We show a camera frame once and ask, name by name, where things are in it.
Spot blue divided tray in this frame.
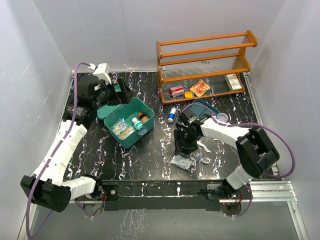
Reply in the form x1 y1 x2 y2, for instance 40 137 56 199
176 99 220 128

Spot clear round container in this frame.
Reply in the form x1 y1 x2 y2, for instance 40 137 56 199
216 112 229 123

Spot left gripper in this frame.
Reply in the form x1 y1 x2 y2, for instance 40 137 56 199
92 77 135 110

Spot white spray bottle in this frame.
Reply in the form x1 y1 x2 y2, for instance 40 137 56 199
132 117 143 130

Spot wooden shelf rack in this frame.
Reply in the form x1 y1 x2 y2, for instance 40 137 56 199
156 30 258 105

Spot yellow tape measure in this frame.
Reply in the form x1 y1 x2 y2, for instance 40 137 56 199
184 91 194 99

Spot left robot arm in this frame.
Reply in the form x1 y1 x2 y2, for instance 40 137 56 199
20 75 133 213

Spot white green medicine box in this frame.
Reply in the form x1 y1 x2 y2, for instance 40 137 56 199
224 73 242 92

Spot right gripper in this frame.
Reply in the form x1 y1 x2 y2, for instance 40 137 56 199
174 128 200 155

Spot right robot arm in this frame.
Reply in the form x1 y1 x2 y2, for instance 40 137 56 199
174 109 280 199

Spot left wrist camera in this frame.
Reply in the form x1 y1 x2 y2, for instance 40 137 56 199
88 63 112 85

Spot clear bag of plasters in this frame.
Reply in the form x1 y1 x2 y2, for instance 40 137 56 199
167 150 196 171

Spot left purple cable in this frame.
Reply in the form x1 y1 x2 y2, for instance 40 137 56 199
25 61 97 240

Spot bagged bandage box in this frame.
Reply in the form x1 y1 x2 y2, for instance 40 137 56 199
111 117 134 140

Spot small black scissors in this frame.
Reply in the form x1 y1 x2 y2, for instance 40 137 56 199
197 141 211 153

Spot orange snack packet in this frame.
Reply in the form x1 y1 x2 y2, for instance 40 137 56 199
189 79 211 97

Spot blue white bandage roll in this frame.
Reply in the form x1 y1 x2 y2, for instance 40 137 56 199
167 106 177 124

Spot brown medicine bottle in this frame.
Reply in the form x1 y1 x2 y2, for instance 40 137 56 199
138 112 149 124

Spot red white medicine box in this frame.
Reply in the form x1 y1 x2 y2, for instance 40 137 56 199
169 85 185 98

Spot purple cable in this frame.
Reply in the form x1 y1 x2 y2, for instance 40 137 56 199
181 103 296 217
25 61 97 240

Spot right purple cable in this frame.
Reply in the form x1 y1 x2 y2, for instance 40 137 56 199
181 103 296 217

